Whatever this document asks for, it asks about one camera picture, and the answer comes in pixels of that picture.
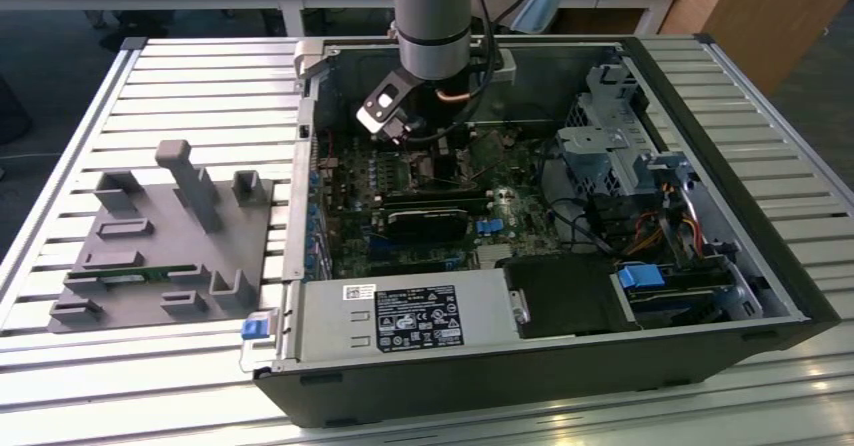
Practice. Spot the thin metal locking lever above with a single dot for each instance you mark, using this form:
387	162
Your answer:
490	168

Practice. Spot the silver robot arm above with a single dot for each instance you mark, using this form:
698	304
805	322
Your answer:
430	31

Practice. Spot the metal CPU socket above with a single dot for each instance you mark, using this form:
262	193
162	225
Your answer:
421	171

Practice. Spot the black RAM slots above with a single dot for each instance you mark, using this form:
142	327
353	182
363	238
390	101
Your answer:
434	200

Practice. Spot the grey case latch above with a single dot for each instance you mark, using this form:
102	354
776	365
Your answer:
310	58

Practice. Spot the black graphics card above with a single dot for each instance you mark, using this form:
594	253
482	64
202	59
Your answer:
427	226

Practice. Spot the green motherboard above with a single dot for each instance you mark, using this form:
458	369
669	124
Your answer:
527	206

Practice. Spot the blue board connector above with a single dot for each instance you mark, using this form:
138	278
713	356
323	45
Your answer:
489	227

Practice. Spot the silver disk bay cage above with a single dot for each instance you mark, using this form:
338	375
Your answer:
594	146

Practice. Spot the small silver heatsink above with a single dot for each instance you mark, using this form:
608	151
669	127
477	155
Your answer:
495	256

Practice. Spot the black plastic shroud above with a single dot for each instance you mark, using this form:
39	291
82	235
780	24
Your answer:
568	291

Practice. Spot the silver power supply box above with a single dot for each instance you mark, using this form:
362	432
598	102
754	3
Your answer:
334	326

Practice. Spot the blue disk carrier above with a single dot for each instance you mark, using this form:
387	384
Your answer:
641	276

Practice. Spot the grey parts rack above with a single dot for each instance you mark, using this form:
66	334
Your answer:
167	246

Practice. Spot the blue plastic latch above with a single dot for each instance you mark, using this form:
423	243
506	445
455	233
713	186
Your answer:
255	328

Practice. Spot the green RAM stick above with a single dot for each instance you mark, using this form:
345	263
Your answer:
154	272

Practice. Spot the wooden cabinet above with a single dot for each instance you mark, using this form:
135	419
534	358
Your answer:
768	26

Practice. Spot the black open PC case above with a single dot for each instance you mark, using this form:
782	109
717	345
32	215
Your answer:
467	391

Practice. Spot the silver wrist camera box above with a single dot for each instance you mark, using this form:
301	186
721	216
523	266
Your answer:
383	103

